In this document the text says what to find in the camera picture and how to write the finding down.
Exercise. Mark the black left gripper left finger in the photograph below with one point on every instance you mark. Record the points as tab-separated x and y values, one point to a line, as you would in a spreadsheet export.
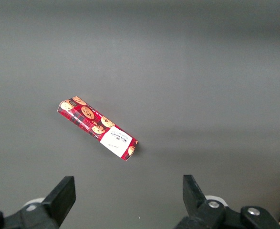
56	200

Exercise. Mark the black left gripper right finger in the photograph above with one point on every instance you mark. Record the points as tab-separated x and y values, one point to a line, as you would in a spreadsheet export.
201	212

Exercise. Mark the red tartan cookie box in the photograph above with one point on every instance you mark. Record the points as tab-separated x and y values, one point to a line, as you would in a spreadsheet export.
89	114

